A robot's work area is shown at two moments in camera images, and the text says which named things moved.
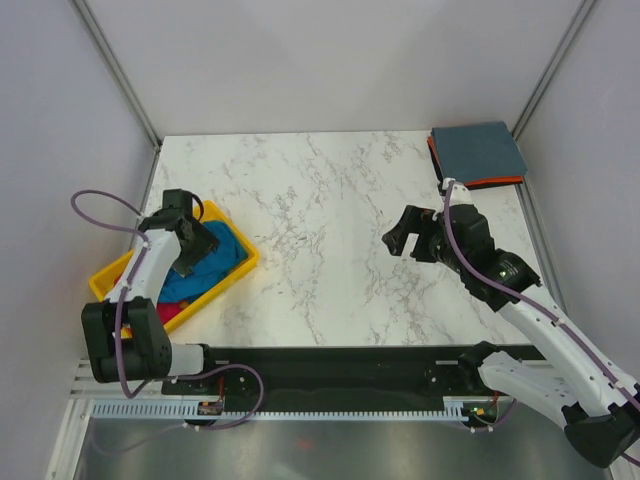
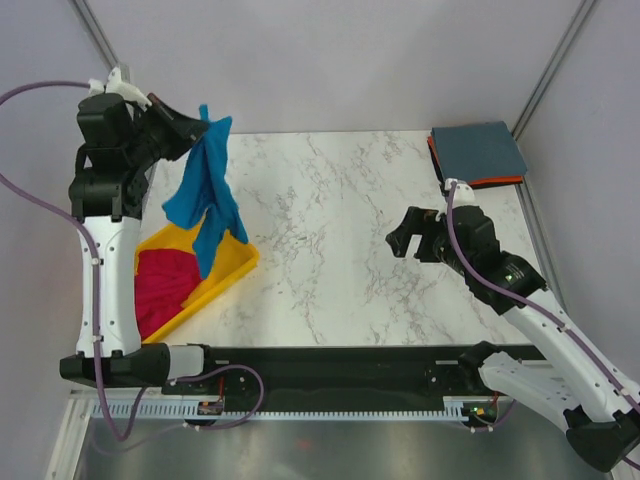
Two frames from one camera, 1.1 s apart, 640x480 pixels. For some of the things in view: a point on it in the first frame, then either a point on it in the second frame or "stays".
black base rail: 333,378 stays
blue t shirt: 208,269 -> 207,196
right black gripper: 416,220 stays
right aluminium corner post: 564,47 stays
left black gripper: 206,243 -> 187,126
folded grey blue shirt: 480,150 stays
